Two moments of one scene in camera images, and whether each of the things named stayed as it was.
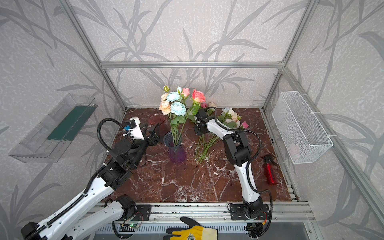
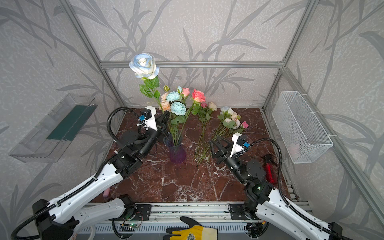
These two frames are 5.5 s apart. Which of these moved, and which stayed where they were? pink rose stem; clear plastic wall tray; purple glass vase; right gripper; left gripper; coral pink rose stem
Moved: right gripper; left gripper
Stayed: pink rose stem; clear plastic wall tray; purple glass vase; coral pink rose stem
